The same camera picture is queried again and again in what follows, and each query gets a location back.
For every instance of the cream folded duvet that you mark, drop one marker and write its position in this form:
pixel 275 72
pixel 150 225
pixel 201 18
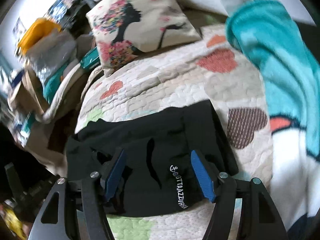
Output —
pixel 66 97

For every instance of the brown cardboard box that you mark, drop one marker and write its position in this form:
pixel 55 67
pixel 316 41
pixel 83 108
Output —
pixel 27 96

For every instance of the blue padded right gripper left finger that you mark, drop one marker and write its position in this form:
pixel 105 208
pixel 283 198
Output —
pixel 111 174

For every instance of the yellow plastic bag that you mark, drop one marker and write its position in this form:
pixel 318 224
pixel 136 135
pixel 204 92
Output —
pixel 42 27

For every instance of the cream printed throw pillow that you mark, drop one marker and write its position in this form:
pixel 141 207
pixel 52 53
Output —
pixel 126 29

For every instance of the clear plastic storage bag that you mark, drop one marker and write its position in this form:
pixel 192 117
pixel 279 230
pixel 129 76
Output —
pixel 50 53

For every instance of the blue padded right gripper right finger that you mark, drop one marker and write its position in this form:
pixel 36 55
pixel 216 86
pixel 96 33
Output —
pixel 206 175

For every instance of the black pants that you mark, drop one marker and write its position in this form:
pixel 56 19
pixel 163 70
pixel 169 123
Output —
pixel 158 178

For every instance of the turquoise fleece blanket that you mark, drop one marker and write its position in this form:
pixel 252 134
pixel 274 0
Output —
pixel 266 34

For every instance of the heart patterned quilted bedspread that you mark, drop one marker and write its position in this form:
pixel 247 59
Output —
pixel 206 70

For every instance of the teal wipes package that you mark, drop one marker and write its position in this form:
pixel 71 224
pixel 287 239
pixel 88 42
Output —
pixel 90 60

